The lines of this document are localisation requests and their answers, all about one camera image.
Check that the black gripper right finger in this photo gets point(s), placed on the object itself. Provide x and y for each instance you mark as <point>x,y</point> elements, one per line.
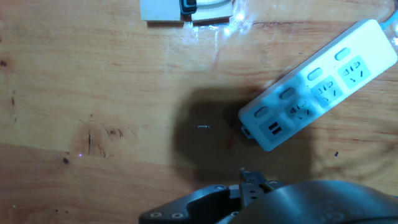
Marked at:
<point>275,184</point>

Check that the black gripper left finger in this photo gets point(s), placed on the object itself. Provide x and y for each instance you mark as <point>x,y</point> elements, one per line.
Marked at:
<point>202,205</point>

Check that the white power strip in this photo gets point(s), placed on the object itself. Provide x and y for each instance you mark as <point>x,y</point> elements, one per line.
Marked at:
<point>323,81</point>

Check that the orange wooden board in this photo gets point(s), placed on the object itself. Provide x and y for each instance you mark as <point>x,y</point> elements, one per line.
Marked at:
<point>77,93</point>

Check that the light wooden cube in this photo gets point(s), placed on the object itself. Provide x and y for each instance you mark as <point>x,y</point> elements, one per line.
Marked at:
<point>211,14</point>
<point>160,11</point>

